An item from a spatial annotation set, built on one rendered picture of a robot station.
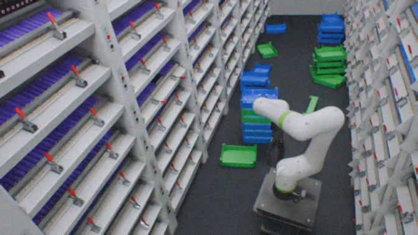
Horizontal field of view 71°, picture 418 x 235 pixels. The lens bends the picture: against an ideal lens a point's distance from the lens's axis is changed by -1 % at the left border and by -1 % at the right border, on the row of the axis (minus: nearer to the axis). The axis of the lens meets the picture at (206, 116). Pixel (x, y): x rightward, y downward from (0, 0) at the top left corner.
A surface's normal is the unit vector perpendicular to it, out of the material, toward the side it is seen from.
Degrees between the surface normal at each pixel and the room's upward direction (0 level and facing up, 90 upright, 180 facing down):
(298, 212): 5
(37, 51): 20
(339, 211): 0
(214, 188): 0
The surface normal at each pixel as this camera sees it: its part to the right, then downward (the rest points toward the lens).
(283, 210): -0.08, -0.74
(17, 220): 0.94, 0.11
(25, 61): 0.21, -0.70
